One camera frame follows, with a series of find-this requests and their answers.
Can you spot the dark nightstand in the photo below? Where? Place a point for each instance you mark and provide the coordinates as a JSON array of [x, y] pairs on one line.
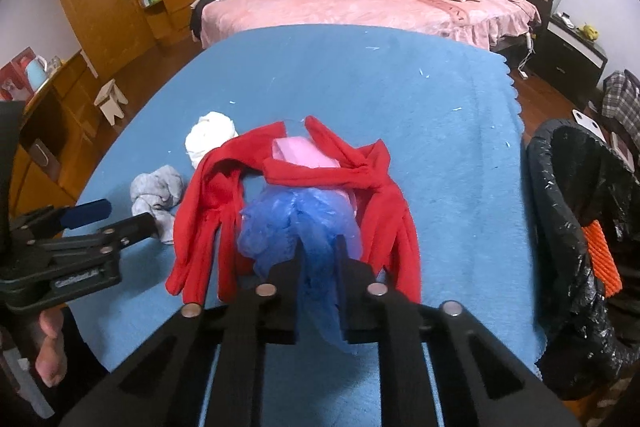
[[565, 62]]

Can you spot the orange foam net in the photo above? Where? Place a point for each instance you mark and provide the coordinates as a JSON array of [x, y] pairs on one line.
[[602, 259]]

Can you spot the blue table cloth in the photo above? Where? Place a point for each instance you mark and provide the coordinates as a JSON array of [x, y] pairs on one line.
[[350, 82]]

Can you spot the scale with dark centre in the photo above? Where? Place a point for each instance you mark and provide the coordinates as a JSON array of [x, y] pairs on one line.
[[625, 149]]

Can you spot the trash bin with black bag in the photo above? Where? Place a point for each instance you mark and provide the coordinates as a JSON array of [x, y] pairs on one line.
[[560, 217]]

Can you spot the blue plastic bag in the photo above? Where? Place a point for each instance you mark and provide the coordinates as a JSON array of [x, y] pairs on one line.
[[280, 227]]

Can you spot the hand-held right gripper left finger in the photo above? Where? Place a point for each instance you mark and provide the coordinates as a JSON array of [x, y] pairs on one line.
[[285, 297]]

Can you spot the white bathroom scale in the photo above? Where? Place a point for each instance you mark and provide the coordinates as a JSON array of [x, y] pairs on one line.
[[587, 122]]

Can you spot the black garment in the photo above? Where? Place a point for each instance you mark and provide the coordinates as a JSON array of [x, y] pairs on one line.
[[202, 14]]

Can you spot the wooden door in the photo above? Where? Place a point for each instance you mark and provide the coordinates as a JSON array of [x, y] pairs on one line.
[[100, 12]]

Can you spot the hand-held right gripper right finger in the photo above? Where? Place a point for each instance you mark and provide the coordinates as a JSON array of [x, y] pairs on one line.
[[357, 302]]

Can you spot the red gift box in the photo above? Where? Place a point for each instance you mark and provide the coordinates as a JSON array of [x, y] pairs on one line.
[[12, 77]]

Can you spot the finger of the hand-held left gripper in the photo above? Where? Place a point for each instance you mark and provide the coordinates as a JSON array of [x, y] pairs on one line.
[[127, 229], [87, 213]]

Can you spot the yellow plush toy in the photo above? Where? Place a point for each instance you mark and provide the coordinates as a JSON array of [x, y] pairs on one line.
[[588, 32]]

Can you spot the pink plastic bag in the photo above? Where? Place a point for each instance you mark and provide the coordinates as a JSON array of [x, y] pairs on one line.
[[300, 154]]

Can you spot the wooden sideboard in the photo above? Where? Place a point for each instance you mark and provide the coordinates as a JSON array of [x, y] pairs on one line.
[[70, 107]]

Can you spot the small wooden stool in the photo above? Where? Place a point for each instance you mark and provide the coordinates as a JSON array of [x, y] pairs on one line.
[[110, 99]]

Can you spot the plaid bag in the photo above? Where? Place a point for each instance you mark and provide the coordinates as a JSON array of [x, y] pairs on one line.
[[622, 99]]

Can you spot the grey cloth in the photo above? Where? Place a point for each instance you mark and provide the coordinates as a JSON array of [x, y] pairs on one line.
[[157, 192]]

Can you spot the remote control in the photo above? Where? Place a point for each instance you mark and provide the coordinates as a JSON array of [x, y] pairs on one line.
[[566, 20]]

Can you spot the white tissue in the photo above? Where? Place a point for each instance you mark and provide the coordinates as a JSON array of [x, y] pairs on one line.
[[210, 134]]

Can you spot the person's left hand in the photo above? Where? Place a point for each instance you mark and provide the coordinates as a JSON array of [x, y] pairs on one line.
[[50, 352]]

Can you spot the light blue kettle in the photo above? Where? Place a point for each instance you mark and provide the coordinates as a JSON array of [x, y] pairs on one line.
[[35, 74]]

